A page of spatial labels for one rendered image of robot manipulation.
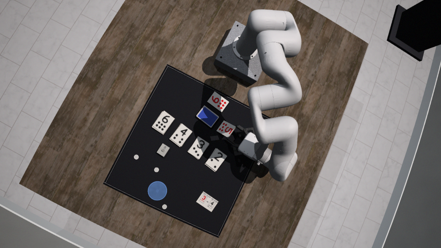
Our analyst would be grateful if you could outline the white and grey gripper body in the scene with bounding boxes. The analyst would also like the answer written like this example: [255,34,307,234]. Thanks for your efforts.
[238,132,261,161]

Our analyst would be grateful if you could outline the blue round disc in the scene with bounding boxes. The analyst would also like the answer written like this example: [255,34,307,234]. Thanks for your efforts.
[148,181,167,200]

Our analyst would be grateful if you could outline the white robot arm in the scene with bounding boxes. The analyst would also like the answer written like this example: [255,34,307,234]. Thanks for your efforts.
[232,9,302,182]

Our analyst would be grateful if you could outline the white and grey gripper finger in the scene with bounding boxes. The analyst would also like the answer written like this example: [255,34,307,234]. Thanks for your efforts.
[226,137,243,156]
[236,125,255,135]

